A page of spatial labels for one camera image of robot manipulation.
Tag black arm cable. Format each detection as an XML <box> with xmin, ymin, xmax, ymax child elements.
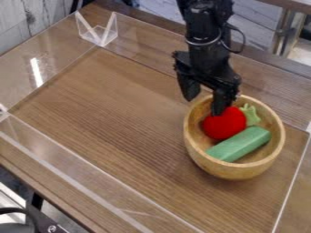
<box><xmin>220</xmin><ymin>23</ymin><xmax>248</xmax><ymax>55</ymax></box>

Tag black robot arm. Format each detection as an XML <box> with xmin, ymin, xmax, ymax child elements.
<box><xmin>172</xmin><ymin>0</ymin><xmax>242</xmax><ymax>117</ymax></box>

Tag red fruit with green leaf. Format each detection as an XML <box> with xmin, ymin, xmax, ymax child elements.
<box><xmin>202</xmin><ymin>104</ymin><xmax>262</xmax><ymax>140</ymax></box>

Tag clear acrylic tray wall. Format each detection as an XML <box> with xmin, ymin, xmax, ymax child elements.
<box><xmin>0</xmin><ymin>105</ymin><xmax>203</xmax><ymax>233</ymax></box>

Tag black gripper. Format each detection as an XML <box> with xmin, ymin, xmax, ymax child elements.
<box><xmin>172</xmin><ymin>42</ymin><xmax>242</xmax><ymax>116</ymax></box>

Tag green rectangular block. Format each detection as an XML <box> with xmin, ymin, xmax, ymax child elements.
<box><xmin>206</xmin><ymin>127</ymin><xmax>273</xmax><ymax>163</ymax></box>

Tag metal frame in background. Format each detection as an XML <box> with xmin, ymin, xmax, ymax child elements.
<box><xmin>271</xmin><ymin>8</ymin><xmax>309</xmax><ymax>57</ymax></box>

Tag wooden bowl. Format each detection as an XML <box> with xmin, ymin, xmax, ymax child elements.
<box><xmin>183</xmin><ymin>95</ymin><xmax>286</xmax><ymax>181</ymax></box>

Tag black table leg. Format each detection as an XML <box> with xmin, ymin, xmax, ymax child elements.
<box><xmin>31</xmin><ymin>192</ymin><xmax>44</xmax><ymax>210</ymax></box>

